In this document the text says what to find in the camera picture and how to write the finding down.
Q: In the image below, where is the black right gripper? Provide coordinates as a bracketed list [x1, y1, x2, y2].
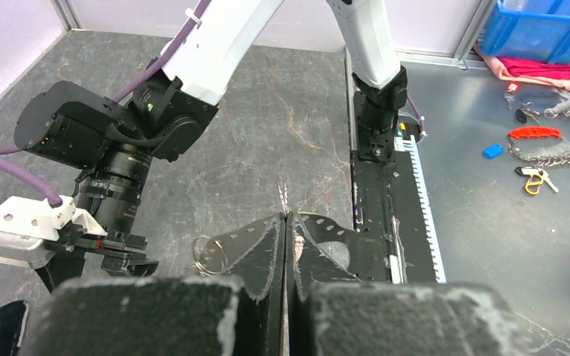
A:
[34, 231, 159, 292]

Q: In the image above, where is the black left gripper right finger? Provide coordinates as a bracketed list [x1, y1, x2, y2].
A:
[286, 212, 359, 355]

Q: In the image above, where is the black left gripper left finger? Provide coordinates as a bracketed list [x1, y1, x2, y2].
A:
[218, 220, 285, 355]

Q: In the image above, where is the silver metal keyring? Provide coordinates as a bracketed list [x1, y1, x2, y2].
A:
[191, 236, 229, 276]

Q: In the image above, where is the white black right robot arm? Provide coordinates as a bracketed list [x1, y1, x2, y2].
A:
[14, 1, 281, 290]

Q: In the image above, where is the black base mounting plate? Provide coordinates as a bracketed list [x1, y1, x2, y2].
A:
[350, 112, 438, 283]

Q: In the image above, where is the blue key cap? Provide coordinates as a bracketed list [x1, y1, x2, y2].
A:
[482, 144, 505, 159]

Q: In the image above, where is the yellow carabiner key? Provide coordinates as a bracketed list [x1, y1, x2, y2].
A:
[514, 166, 560, 196]

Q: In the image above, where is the red plastic key tag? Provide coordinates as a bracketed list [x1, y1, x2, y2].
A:
[508, 126, 561, 140]

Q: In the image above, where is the pink red folded cloth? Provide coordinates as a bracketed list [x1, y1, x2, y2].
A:
[473, 43, 570, 91]

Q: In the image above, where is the blue plastic storage bin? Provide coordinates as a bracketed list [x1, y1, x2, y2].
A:
[477, 0, 570, 65]

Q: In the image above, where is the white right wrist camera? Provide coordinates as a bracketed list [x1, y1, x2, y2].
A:
[0, 196, 108, 269]

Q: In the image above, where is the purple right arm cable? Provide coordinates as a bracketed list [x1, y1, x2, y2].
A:
[0, 0, 212, 208]

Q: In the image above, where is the white slotted cable duct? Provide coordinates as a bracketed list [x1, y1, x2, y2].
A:
[395, 136, 447, 283]

